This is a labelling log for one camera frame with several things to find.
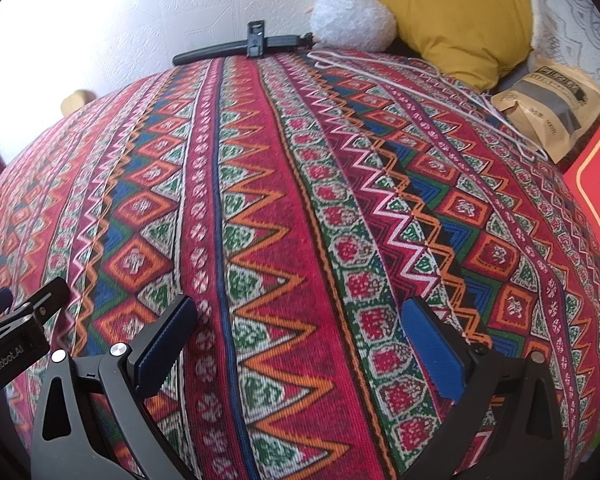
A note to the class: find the yellow pillow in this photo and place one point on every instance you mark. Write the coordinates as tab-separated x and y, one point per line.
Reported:
455	20

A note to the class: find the yellow round block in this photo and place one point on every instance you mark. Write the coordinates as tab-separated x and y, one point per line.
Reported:
77	102

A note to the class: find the white fluffy round plush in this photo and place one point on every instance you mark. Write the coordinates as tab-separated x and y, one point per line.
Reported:
352	22

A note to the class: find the black selfie stick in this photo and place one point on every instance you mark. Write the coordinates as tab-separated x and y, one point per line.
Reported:
215	51

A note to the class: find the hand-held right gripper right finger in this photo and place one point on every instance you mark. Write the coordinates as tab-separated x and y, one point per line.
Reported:
432	355

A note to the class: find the white lace cloth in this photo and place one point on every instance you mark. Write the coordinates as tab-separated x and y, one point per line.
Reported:
575	20

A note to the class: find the brown paper bag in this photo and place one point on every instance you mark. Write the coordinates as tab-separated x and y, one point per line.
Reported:
535	110

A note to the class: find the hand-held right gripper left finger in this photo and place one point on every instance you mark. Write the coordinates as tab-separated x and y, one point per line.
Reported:
162	345

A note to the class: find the red patterned woven blanket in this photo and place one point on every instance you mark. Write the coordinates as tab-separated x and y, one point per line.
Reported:
280	210

